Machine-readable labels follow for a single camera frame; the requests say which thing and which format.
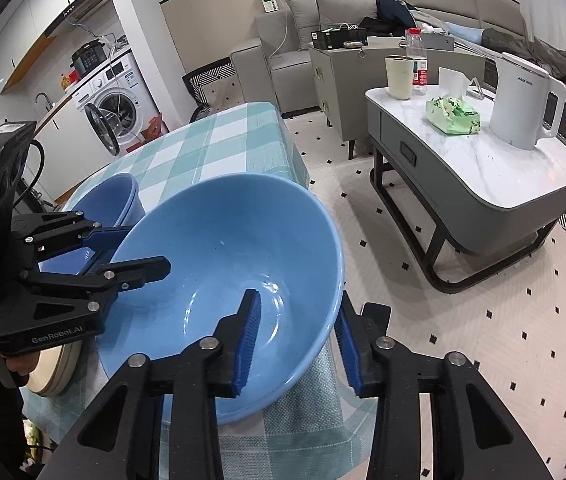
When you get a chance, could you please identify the cream round plate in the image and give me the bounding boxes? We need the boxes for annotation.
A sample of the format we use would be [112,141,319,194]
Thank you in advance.
[19,341,76,395]
[38,345,82,397]

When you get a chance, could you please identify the grey side cabinet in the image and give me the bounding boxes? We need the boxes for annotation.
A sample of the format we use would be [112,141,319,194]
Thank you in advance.
[308,35,486,161]

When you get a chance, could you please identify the person's left hand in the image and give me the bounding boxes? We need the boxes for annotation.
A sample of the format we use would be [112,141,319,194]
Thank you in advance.
[0,332,42,377]

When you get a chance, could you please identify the black box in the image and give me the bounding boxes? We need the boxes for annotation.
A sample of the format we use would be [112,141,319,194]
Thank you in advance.
[311,27,369,51]

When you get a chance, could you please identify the light blue bowl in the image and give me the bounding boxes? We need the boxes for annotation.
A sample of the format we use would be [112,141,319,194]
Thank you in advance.
[97,173,345,425]

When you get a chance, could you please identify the white kitchen base cabinet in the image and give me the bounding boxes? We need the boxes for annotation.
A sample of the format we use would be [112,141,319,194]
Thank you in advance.
[28,95,108,201]

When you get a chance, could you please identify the black pressure cooker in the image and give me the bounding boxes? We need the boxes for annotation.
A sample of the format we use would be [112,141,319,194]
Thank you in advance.
[70,38,108,77]

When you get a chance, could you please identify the clear water bottle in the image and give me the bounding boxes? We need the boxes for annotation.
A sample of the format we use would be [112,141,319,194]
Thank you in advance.
[405,27,429,96]

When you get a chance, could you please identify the white washing machine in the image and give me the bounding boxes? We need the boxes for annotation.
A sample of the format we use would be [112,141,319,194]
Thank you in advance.
[72,52,161,158]

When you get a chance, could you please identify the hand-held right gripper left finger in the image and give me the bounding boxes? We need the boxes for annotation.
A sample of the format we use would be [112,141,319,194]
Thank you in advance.
[45,289,262,480]

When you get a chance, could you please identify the dark grey blanket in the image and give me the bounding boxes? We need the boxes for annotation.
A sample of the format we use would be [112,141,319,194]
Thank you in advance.
[483,27,566,78]

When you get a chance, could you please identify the grey cushion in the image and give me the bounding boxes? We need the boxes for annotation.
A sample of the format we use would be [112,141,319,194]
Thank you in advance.
[288,0,321,36]
[313,0,381,31]

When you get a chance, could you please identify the range hood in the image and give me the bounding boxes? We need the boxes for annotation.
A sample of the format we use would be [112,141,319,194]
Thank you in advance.
[45,0,114,38]

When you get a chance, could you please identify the grey sofa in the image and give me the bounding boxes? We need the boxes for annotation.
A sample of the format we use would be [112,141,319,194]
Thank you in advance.
[230,0,524,116]

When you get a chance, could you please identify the teal checked tablecloth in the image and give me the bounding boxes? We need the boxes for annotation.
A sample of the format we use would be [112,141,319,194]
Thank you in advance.
[23,102,379,480]

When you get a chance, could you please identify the black white patterned mat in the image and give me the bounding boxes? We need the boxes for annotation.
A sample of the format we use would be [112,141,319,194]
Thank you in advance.
[183,58,236,111]

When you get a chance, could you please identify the green tissue pack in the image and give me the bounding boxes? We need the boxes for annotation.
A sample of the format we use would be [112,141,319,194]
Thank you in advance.
[426,66,484,136]

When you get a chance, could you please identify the white wall cabinets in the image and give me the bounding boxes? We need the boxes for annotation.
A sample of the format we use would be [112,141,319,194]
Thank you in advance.
[0,0,114,91]

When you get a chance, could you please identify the dark blue bowl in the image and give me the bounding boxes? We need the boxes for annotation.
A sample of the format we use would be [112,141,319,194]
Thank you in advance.
[43,173,144,276]

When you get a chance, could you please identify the black jacket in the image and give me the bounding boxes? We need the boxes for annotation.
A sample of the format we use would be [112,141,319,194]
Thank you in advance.
[358,0,416,31]

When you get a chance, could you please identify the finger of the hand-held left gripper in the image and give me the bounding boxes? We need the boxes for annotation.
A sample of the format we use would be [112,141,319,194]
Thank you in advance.
[18,256,172,311]
[10,211,134,263]

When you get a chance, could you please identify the white electric kettle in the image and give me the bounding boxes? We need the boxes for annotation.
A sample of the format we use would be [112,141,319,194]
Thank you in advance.
[489,52,566,151]

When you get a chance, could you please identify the black cable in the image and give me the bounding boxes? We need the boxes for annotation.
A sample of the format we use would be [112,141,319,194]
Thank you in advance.
[10,141,46,211]

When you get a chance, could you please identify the grey marble coffee table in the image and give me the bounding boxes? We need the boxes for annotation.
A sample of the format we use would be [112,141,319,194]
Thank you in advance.
[365,82,566,295]

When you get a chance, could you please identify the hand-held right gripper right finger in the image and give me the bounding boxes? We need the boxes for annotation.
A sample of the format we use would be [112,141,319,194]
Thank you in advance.
[334,291,554,480]

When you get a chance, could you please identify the beige cup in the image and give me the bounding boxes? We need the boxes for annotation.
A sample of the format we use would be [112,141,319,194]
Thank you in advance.
[384,55,415,100]

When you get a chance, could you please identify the red cardboard box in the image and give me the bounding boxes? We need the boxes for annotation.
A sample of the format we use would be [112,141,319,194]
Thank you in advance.
[140,115,164,143]

